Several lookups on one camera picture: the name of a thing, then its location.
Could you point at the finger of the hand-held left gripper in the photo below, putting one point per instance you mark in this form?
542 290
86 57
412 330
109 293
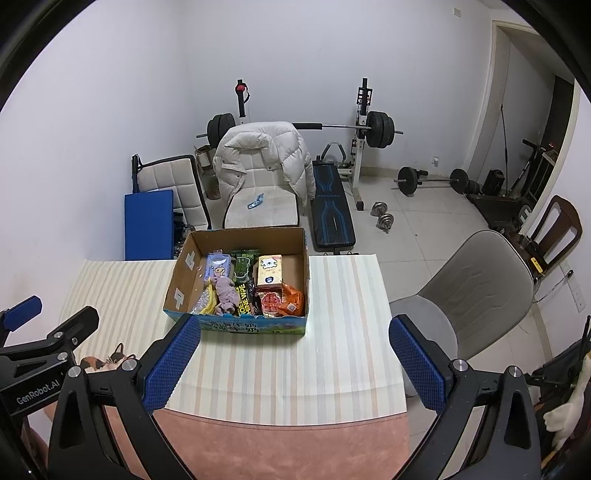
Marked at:
78 325
23 311

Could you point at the brown wooden chair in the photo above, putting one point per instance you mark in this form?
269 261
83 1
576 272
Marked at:
561 217

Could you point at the beige padded chair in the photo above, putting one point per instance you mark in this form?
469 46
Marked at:
277 207

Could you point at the chrome dumbbell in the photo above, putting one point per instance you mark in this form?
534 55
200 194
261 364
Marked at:
385 222
380 208

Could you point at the small blue packet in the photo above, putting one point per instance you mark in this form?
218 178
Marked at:
255 201

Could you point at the purple sock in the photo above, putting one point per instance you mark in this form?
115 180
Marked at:
226 293

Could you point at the yellow banana-shaped packet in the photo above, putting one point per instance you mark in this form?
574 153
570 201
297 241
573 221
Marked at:
210 302

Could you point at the blue tissue pack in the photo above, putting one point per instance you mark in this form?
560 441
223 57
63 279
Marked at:
219 265

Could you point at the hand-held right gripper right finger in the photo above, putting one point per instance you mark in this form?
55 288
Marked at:
418 364

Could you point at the yellow white tissue pack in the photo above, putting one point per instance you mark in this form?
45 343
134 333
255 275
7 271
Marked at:
270 272

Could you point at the blue foam pad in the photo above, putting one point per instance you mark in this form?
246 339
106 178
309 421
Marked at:
147 226

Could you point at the black exercise machine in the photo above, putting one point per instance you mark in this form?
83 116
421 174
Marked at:
498 207

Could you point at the racked barbell with black plates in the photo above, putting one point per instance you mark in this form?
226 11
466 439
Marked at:
381 129

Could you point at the white puffer jacket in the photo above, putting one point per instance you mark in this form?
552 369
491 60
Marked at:
258 152

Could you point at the grey office chair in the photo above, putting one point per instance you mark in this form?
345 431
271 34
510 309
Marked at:
475 286

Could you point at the black pole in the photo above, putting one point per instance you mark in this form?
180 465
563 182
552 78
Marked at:
504 147

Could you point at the orange snack packet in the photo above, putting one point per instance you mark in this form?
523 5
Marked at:
294 302

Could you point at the short barbell with black plates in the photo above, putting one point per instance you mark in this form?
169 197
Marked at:
408 181

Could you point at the white plush toy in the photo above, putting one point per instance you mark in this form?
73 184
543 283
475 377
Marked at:
570 410

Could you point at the white quilted chair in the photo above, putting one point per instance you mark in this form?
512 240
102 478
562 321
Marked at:
166 175

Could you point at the black wipes packet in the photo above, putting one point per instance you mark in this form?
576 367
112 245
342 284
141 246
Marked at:
244 297

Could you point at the cardboard box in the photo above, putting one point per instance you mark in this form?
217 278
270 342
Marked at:
184 272

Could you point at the red snack packet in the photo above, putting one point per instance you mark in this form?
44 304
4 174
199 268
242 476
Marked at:
270 304

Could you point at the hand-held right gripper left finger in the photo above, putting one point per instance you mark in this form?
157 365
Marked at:
173 364

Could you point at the black metal frame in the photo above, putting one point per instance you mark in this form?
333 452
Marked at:
561 369

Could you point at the small black box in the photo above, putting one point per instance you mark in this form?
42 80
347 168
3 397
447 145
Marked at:
491 182

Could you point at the green snack packet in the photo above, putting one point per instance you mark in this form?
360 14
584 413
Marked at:
244 267

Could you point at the black weight bench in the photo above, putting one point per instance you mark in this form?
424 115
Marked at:
330 207

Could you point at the white barbell rack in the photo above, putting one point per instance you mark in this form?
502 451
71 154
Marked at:
360 106

